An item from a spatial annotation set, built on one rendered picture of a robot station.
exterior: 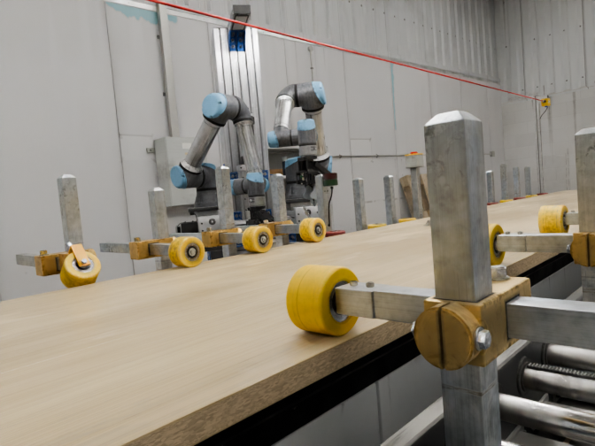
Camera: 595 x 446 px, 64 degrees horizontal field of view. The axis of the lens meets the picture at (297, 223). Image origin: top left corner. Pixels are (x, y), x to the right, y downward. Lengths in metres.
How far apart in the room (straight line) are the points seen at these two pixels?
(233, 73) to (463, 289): 2.51
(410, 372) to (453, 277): 0.38
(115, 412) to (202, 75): 4.53
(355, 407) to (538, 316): 0.31
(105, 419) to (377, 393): 0.39
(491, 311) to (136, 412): 0.30
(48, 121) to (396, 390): 3.73
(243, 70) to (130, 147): 1.80
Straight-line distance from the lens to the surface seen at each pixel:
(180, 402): 0.44
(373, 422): 0.71
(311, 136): 2.00
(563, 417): 0.60
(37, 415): 0.48
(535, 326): 0.44
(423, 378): 0.81
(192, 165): 2.42
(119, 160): 4.31
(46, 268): 1.31
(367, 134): 6.47
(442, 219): 0.41
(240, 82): 2.84
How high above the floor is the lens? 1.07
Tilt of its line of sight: 4 degrees down
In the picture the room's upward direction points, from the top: 5 degrees counter-clockwise
